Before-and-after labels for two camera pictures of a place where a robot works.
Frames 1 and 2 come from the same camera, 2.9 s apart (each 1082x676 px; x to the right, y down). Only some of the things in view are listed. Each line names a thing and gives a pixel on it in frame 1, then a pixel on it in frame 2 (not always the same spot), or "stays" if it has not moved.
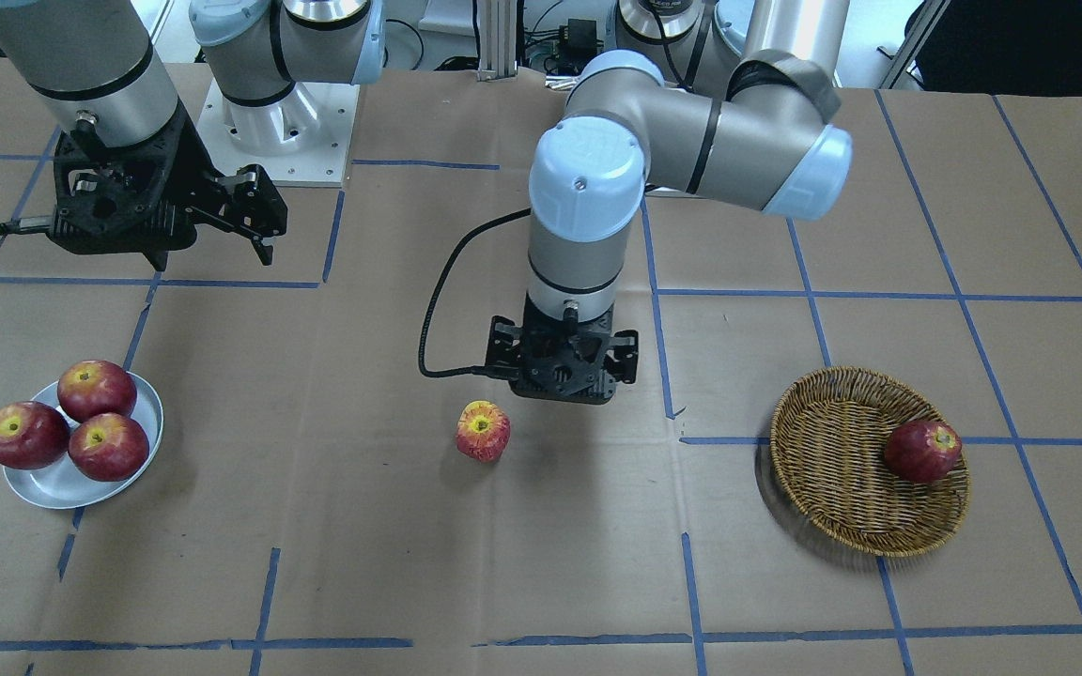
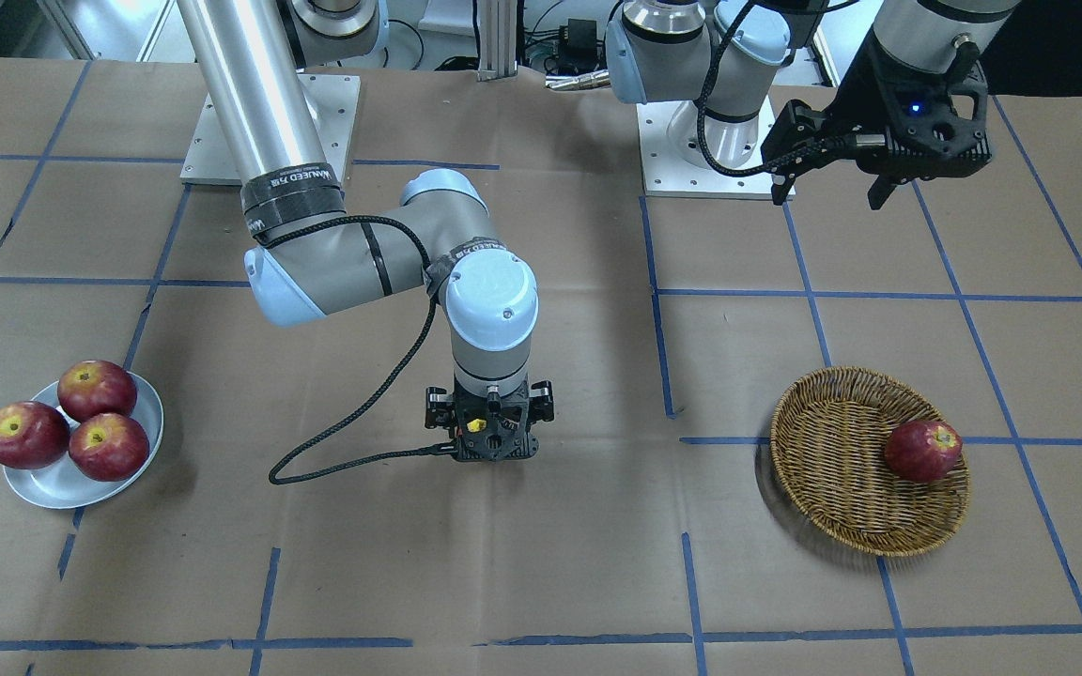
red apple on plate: (25, 435) stays
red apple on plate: (93, 387) stays
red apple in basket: (919, 452) stays
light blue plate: (63, 485) stays
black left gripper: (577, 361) -> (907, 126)
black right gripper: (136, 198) -> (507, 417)
